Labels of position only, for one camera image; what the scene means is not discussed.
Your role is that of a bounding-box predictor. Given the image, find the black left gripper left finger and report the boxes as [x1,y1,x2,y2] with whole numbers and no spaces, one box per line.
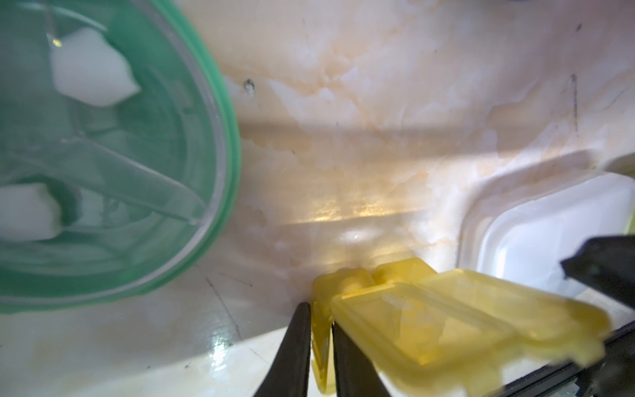
[254,302,311,397]

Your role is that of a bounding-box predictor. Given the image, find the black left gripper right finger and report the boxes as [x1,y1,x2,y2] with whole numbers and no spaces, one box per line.
[332,324,390,397]

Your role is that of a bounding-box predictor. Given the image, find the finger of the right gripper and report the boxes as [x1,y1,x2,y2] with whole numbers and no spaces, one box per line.
[561,235,635,309]

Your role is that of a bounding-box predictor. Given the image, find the white square pillbox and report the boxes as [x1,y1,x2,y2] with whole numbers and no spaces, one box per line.
[457,170,634,326]

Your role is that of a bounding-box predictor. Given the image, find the yellow small pillbox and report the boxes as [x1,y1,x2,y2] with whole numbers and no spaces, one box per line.
[311,258,612,396]

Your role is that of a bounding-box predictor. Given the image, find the lime green square pillbox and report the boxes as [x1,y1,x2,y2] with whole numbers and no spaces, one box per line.
[604,152,634,235]

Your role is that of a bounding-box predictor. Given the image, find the green round pillbox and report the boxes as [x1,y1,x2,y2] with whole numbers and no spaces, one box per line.
[1,1,241,314]

